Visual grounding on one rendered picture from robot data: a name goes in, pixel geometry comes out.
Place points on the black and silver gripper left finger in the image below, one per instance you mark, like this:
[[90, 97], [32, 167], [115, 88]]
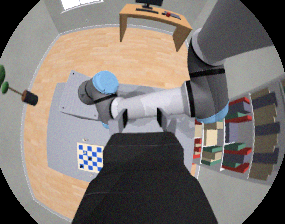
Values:
[[117, 124]]

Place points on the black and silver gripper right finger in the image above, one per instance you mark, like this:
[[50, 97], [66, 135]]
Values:
[[167, 123]]

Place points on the blue and cream chessboard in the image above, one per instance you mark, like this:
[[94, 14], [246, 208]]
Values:
[[93, 151]]

